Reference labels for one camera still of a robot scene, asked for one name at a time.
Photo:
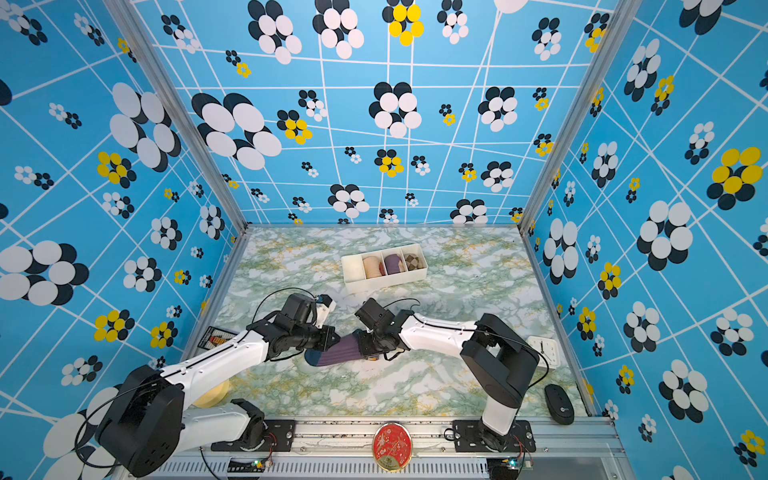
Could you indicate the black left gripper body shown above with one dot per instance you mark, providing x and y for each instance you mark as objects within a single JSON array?
[{"x": 312, "y": 337}]

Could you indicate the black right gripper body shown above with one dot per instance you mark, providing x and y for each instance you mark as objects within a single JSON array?
[{"x": 372, "y": 344}]

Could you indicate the purple striped sock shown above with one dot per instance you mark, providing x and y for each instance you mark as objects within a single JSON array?
[{"x": 352, "y": 347}]

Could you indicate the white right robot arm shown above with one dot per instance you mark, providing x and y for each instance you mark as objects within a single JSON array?
[{"x": 502, "y": 363}]

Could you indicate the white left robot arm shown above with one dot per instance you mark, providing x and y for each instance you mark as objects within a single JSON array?
[{"x": 153, "y": 416}]

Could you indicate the white divided organizer tray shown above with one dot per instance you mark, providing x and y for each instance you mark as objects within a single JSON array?
[{"x": 356, "y": 282}]

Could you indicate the pink rolled sock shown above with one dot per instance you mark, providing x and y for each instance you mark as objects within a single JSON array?
[{"x": 373, "y": 267}]

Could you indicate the purple rolled sock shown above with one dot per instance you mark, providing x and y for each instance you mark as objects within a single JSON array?
[{"x": 394, "y": 264}]

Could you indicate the small picture card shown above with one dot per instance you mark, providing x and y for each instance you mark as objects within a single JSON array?
[{"x": 213, "y": 337}]

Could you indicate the brown patterned rolled sock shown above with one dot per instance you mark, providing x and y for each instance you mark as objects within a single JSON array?
[{"x": 413, "y": 262}]

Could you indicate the yellow round sponge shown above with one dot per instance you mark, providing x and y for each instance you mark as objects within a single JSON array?
[{"x": 214, "y": 396}]

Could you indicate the red round badge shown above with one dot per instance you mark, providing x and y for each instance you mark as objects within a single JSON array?
[{"x": 392, "y": 447}]

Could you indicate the left green circuit board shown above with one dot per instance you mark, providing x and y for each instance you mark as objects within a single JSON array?
[{"x": 243, "y": 466}]

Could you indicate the white power socket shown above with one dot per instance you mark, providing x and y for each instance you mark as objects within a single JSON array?
[{"x": 548, "y": 351}]

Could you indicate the black computer mouse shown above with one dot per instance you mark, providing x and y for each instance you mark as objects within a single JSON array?
[{"x": 559, "y": 405}]

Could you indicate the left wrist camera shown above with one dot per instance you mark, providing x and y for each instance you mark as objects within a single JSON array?
[{"x": 325, "y": 305}]

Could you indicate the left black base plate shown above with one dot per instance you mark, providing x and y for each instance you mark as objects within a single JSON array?
[{"x": 273, "y": 436}]

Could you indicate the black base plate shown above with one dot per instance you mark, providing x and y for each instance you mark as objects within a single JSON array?
[
  {"x": 273, "y": 436},
  {"x": 472, "y": 436}
]

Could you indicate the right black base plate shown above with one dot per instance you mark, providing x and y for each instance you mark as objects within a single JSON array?
[{"x": 472, "y": 436}]

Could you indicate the aluminium front rail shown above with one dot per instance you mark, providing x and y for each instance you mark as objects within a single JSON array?
[{"x": 341, "y": 448}]

